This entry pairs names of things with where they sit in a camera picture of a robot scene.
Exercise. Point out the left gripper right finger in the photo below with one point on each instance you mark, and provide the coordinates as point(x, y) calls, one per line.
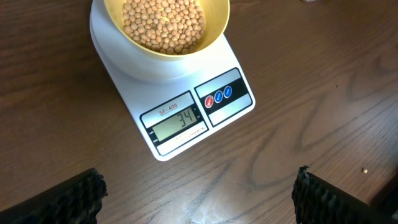
point(318, 202)

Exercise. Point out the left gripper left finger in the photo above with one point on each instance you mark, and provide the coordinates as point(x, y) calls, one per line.
point(76, 200)

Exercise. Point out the white digital kitchen scale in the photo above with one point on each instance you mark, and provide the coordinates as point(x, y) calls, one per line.
point(175, 101)

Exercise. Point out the yellow bowl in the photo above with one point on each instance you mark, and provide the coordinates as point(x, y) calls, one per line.
point(216, 20)

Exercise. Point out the soybeans in yellow bowl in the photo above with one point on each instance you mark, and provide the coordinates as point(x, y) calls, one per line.
point(172, 27)

